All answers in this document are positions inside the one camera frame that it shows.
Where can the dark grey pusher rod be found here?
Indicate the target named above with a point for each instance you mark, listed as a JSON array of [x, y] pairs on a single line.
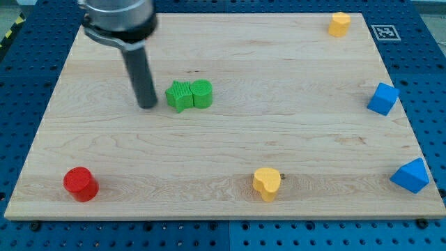
[[137, 66]]

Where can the green star block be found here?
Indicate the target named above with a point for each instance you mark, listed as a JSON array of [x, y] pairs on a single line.
[[179, 96]]

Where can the green cylinder block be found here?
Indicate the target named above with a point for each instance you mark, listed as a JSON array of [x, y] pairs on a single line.
[[202, 92]]

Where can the light wooden board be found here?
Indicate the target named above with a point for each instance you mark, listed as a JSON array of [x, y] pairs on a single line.
[[286, 95]]

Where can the red cylinder block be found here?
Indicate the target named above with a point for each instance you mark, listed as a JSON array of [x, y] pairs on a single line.
[[81, 184]]

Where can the yellow heart block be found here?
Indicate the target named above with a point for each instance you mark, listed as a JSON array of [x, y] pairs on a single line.
[[267, 181]]

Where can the yellow hexagon block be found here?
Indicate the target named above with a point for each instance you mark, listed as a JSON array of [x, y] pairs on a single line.
[[339, 24]]

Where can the blue cube block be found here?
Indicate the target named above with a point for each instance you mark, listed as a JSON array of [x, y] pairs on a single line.
[[383, 99]]

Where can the white fiducial marker tag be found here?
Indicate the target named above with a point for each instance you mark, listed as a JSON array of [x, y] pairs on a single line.
[[385, 32]]

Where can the blue triangle block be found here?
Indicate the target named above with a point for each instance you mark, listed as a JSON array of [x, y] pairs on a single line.
[[411, 176]]

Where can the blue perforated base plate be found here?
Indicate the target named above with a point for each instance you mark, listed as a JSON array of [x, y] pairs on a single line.
[[35, 46]]

